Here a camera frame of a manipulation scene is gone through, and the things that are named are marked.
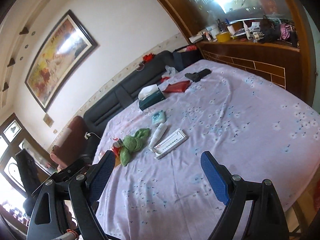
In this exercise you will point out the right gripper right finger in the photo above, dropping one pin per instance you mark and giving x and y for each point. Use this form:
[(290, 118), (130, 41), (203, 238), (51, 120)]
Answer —
[(266, 218)]

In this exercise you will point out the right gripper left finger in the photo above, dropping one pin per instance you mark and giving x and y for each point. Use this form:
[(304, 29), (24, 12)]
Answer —
[(65, 210)]

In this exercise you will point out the red white paper carton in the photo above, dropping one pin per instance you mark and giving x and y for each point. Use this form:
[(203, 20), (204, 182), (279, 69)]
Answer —
[(116, 146)]

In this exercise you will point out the white spray bottle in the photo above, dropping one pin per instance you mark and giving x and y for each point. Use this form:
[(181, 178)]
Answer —
[(160, 130)]

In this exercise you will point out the black sofa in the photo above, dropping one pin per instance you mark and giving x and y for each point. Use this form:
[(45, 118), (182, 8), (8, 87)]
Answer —
[(126, 92)]

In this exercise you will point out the green towel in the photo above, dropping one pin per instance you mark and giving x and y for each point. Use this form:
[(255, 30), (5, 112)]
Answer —
[(132, 144)]

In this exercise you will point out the pink floral tablecloth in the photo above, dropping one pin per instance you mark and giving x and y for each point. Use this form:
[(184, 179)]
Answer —
[(252, 126)]

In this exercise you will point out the teal wet wipes pack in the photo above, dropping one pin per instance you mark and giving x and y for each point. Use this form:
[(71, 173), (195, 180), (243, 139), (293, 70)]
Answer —
[(158, 118)]

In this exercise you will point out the dark green tissue box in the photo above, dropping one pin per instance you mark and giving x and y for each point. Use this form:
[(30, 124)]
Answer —
[(149, 95)]

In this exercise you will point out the long white flat box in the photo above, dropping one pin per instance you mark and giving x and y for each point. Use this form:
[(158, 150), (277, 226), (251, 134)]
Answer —
[(169, 143)]

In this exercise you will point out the framed painting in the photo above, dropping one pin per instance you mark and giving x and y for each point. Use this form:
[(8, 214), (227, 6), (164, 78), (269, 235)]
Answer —
[(64, 49)]

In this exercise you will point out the red fabric on sofa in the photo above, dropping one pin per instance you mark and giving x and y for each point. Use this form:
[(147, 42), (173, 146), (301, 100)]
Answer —
[(148, 57)]

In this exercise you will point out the red wallet pouch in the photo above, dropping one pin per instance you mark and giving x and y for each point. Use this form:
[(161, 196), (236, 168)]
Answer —
[(179, 87)]

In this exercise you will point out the wooden cabinet counter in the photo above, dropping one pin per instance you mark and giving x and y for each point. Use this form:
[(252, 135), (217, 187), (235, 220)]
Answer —
[(290, 68)]

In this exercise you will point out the white charger with cable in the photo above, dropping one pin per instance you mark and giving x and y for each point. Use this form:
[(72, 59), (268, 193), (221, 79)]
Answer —
[(91, 134)]

